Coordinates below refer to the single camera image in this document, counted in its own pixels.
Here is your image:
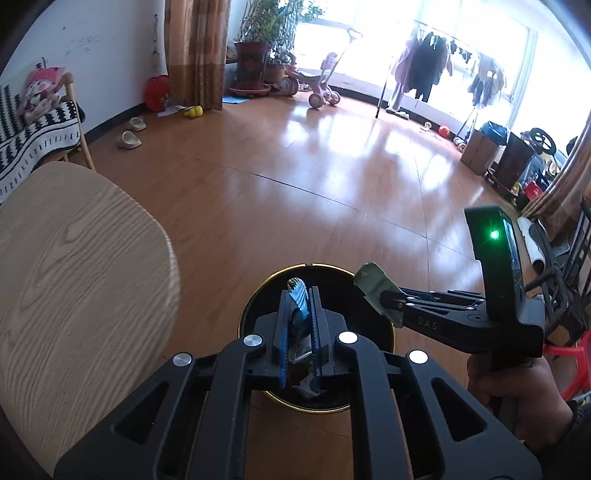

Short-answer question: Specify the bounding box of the green snack wrapper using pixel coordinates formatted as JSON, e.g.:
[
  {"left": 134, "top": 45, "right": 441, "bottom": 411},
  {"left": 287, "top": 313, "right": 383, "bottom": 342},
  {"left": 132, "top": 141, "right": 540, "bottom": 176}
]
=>
[{"left": 353, "top": 262, "right": 403, "bottom": 329}]

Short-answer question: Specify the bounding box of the wooden bench frame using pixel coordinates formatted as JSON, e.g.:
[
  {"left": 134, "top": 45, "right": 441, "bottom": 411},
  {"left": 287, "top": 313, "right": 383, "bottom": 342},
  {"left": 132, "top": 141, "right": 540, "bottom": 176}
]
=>
[{"left": 59, "top": 72, "right": 96, "bottom": 172}]

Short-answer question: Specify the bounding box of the beige curtain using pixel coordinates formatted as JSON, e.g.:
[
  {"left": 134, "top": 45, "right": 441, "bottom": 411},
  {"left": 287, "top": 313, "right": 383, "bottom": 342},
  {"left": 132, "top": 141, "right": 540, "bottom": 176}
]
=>
[{"left": 522, "top": 134, "right": 591, "bottom": 241}]

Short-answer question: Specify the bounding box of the red bucket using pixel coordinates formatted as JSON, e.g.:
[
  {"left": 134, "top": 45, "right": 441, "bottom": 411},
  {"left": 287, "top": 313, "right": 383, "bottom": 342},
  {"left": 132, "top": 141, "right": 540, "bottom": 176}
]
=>
[{"left": 143, "top": 75, "right": 171, "bottom": 112}]

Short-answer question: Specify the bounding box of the brown patterned curtain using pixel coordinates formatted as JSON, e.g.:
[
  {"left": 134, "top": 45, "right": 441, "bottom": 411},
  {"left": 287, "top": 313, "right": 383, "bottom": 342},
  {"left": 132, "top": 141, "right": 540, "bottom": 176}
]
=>
[{"left": 164, "top": 0, "right": 232, "bottom": 112}]

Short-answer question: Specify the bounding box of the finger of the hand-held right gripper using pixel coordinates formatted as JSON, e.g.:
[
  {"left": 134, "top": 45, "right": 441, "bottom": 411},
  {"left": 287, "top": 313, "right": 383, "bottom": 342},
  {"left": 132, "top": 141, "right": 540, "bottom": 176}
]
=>
[
  {"left": 383, "top": 302, "right": 493, "bottom": 356},
  {"left": 380, "top": 288, "right": 488, "bottom": 308}
]

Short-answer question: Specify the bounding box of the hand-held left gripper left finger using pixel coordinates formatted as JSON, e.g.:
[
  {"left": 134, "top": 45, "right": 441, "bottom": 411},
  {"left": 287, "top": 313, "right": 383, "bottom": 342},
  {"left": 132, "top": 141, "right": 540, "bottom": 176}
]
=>
[{"left": 54, "top": 289, "right": 293, "bottom": 480}]

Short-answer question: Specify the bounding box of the black wire basket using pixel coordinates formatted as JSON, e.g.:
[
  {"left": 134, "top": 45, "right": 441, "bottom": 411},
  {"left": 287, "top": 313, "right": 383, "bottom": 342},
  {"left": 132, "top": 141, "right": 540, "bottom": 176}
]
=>
[{"left": 536, "top": 198, "right": 591, "bottom": 348}]

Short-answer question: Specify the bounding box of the large potted plant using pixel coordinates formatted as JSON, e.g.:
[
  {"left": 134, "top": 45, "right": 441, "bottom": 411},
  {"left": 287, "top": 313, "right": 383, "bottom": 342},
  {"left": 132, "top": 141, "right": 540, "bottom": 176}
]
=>
[{"left": 228, "top": 0, "right": 325, "bottom": 99}]

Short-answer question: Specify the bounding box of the red plastic stool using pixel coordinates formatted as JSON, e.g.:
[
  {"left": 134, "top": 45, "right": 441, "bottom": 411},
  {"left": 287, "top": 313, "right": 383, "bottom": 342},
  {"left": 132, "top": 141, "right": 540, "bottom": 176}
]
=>
[{"left": 542, "top": 331, "right": 591, "bottom": 417}]

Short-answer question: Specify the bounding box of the black box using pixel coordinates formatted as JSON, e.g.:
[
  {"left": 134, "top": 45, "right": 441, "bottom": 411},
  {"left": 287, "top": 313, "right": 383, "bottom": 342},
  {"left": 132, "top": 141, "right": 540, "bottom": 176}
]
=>
[{"left": 496, "top": 133, "right": 537, "bottom": 179}]

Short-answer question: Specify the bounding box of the black trash bin gold rim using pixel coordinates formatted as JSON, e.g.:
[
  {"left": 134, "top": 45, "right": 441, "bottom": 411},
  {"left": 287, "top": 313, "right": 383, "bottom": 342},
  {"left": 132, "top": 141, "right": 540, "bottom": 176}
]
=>
[{"left": 237, "top": 262, "right": 396, "bottom": 415}]

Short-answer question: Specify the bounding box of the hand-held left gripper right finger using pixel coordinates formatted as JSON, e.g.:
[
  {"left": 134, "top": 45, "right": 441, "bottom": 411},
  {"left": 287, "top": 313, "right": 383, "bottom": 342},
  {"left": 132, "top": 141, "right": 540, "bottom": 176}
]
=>
[{"left": 310, "top": 285, "right": 544, "bottom": 480}]

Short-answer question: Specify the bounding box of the red pink pillow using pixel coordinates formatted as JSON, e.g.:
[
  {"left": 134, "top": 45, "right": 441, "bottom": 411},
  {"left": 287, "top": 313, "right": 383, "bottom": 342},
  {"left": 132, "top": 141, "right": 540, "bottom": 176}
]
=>
[{"left": 16, "top": 66, "right": 66, "bottom": 125}]

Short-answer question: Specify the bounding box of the white roll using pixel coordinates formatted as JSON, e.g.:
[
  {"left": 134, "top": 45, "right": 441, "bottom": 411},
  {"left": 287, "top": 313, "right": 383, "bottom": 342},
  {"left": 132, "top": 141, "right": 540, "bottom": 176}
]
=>
[{"left": 516, "top": 216, "right": 548, "bottom": 271}]

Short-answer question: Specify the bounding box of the black toy car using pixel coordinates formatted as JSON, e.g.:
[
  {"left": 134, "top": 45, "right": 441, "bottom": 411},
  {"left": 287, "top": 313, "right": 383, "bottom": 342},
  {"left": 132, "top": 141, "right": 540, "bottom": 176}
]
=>
[{"left": 522, "top": 127, "right": 570, "bottom": 185}]

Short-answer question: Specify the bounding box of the blue bag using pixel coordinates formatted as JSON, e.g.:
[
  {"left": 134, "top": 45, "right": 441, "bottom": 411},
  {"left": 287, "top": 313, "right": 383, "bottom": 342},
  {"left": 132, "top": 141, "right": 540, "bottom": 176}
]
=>
[{"left": 480, "top": 121, "right": 511, "bottom": 145}]

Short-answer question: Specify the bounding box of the row of hanging clothes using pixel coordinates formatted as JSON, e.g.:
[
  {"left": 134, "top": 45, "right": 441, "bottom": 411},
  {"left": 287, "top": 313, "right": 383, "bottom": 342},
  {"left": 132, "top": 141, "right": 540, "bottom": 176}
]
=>
[{"left": 390, "top": 27, "right": 509, "bottom": 109}]

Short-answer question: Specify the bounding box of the metal clothes rack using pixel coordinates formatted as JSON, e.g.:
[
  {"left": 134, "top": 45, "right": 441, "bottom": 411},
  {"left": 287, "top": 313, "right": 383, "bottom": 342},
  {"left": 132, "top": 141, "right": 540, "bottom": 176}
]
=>
[{"left": 376, "top": 18, "right": 519, "bottom": 121}]

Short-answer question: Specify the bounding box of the pink children's tricycle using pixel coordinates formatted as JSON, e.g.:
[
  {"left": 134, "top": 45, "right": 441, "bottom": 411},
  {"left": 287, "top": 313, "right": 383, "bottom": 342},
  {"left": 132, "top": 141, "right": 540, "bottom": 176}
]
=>
[{"left": 279, "top": 27, "right": 363, "bottom": 111}]

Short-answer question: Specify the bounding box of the cardboard box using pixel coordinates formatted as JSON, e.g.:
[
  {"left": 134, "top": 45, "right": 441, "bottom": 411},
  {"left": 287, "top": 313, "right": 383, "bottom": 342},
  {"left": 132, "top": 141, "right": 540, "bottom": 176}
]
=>
[{"left": 460, "top": 128, "right": 502, "bottom": 175}]

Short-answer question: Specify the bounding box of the small potted plant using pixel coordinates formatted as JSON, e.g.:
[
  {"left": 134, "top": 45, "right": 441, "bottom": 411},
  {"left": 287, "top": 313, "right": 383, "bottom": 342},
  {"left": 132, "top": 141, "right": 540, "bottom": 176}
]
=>
[{"left": 264, "top": 46, "right": 293, "bottom": 86}]

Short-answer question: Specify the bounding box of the black white striped blanket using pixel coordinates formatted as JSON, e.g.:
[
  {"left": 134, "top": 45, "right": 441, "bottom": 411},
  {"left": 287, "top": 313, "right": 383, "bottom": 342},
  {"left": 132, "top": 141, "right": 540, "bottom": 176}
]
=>
[{"left": 0, "top": 84, "right": 85, "bottom": 205}]

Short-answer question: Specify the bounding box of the white crumpled wrapper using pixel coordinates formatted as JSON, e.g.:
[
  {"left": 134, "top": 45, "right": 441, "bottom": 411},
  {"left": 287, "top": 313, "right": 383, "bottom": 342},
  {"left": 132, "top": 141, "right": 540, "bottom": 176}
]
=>
[{"left": 294, "top": 373, "right": 325, "bottom": 398}]

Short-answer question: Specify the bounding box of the blue white snack wrapper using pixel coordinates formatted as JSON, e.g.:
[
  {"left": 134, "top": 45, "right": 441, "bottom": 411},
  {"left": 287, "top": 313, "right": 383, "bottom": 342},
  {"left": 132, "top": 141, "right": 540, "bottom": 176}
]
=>
[{"left": 285, "top": 277, "right": 317, "bottom": 365}]

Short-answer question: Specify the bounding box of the person's right hand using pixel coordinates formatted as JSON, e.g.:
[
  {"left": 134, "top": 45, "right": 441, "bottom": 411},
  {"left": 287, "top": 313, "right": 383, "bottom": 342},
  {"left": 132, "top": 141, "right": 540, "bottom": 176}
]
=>
[{"left": 466, "top": 355, "right": 574, "bottom": 456}]

